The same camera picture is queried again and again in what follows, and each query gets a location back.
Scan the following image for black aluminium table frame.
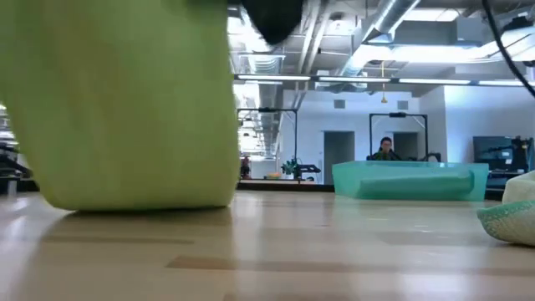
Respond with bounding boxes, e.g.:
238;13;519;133
0;178;507;202

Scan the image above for dark background monitor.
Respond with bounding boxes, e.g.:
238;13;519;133
472;135;516;172

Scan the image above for person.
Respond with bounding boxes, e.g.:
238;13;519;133
366;135;403;162

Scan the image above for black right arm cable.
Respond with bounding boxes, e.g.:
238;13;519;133
480;0;535;99

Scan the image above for silver ceiling air duct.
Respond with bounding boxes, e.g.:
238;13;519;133
239;3;290;154

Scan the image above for small potted background plant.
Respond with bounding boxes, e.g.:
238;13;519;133
280;158;298;181

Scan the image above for teal translucent plastic tray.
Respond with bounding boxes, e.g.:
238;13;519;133
331;160;491;203

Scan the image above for black background robot station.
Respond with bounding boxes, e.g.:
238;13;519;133
512;135;535;175

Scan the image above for lime green fluffy towel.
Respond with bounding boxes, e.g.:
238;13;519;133
0;0;242;212

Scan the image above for pale green towel teal edge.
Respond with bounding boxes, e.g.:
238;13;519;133
476;169;535;247

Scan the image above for black tall frame stand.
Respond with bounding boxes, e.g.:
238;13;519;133
368;111;429;163

